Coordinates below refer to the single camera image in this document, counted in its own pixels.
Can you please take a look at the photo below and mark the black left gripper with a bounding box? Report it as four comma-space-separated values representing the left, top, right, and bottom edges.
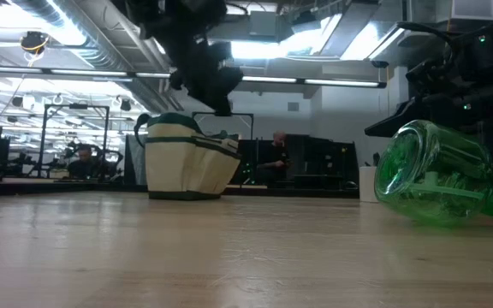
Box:
162, 25, 245, 112

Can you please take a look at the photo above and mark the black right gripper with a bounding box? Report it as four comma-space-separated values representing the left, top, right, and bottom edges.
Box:
365, 42, 493, 139

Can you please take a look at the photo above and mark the green plastic spray bottle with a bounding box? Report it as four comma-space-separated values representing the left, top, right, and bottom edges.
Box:
373, 119, 493, 227

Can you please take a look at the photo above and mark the beige green gardening bag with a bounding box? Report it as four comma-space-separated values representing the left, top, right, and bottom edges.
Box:
134, 112, 242, 201

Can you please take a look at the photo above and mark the long ceiling light strip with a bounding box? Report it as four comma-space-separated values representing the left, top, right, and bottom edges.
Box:
0, 63, 388, 90

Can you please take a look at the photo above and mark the succulent in white pot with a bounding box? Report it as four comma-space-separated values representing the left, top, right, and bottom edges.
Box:
359, 152, 380, 204

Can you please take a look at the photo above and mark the bright ceiling light panel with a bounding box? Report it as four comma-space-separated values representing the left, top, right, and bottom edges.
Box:
229, 12, 410, 61

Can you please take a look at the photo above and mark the grey ceiling box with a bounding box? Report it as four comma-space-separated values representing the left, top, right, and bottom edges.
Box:
248, 10, 280, 38

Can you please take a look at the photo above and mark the person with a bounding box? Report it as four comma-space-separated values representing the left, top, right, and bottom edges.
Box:
257, 130, 293, 187
66, 145, 102, 180

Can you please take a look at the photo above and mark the black cabinet row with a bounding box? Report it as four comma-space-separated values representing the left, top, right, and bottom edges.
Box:
237, 134, 359, 189

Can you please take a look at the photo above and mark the white ceiling air unit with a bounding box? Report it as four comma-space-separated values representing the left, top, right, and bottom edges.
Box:
408, 0, 493, 22

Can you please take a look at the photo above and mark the black aluminium table frame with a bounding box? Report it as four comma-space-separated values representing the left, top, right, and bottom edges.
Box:
0, 179, 361, 200

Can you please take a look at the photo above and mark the black ceiling cable reel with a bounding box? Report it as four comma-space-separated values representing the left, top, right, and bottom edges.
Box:
20, 30, 50, 56

